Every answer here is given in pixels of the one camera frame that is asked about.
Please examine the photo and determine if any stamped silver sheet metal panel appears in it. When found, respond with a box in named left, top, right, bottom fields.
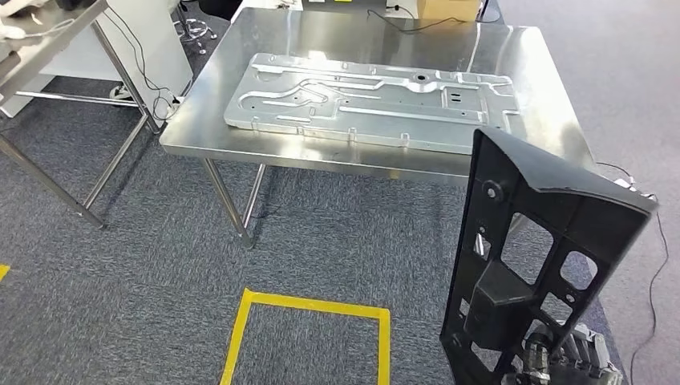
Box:
left=223, top=51, right=522, bottom=156

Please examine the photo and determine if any white office desk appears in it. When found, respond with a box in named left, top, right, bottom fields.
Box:
left=231, top=0, right=503, bottom=25

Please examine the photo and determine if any thin yellow floor tape square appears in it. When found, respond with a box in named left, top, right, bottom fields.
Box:
left=219, top=288, right=392, bottom=385

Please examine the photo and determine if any steel side table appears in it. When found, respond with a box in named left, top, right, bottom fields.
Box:
left=0, top=0, right=163, bottom=230

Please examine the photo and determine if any white power strip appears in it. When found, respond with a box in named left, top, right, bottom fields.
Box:
left=613, top=177, right=660, bottom=202

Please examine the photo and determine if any black laptop charger cable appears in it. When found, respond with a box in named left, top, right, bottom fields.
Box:
left=366, top=7, right=472, bottom=34

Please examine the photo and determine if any black plastic plate bracket part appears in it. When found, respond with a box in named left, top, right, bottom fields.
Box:
left=439, top=127, right=660, bottom=385

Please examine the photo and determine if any black floor cable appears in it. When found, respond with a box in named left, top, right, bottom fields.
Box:
left=594, top=160, right=671, bottom=385

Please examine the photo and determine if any chrome chair base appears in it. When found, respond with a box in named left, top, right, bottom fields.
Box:
left=172, top=2, right=219, bottom=55

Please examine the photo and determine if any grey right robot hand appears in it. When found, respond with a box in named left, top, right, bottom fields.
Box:
left=501, top=321, right=624, bottom=385

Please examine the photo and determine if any brown cardboard box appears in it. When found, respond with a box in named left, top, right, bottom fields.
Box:
left=416, top=0, right=483, bottom=22

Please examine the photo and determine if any stainless steel workbench table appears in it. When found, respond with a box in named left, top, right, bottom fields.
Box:
left=159, top=6, right=599, bottom=251

